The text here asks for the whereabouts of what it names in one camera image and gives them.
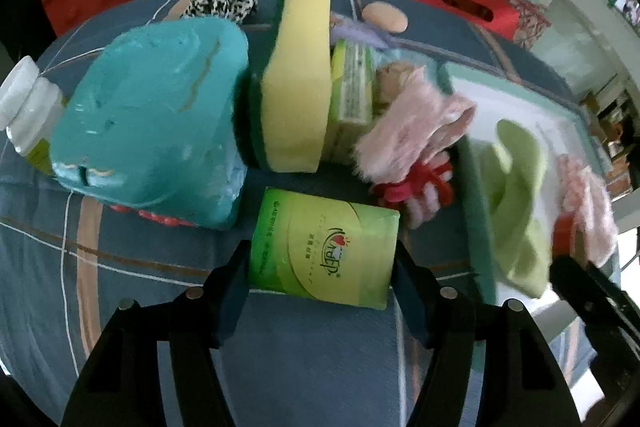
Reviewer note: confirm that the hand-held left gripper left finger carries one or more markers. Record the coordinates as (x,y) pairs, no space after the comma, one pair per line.
(232,294)

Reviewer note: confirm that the yellow and green sponge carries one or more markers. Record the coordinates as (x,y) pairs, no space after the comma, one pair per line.
(295,82)

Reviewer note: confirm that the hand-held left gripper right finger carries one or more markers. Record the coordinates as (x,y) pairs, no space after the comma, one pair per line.
(410,299)

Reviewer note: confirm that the red patterned box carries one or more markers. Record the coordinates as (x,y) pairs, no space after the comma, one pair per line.
(530,22)

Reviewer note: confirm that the white pill bottle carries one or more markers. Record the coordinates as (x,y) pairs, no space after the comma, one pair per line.
(30,107)

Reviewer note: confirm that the beige powder puff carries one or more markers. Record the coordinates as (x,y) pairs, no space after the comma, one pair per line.
(384,16)

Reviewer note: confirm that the blue plaid tablecloth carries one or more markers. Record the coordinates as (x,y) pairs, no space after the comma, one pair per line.
(150,267)

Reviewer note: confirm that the pink fluffy cloth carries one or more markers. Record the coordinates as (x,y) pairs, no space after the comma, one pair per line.
(585,202)
(415,127)

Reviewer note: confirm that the teal and white tray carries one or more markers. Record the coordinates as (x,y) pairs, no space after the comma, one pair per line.
(525,107)

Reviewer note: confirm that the leopard print scrunchie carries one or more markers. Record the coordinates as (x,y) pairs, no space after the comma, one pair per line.
(220,4)

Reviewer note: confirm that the light green cloth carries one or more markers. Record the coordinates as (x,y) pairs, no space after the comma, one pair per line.
(515,207)

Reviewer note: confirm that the teal wet wipe container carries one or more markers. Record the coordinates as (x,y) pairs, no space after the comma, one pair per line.
(150,107)

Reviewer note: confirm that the green tissue pack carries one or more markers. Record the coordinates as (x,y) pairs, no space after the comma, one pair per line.
(320,252)

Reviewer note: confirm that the small green labelled packet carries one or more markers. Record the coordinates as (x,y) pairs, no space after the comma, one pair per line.
(350,87)

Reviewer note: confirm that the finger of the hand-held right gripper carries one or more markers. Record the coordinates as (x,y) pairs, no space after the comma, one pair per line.
(572,279)
(607,282)

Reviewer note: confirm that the purple tissue pack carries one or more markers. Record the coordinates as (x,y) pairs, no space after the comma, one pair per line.
(350,32)

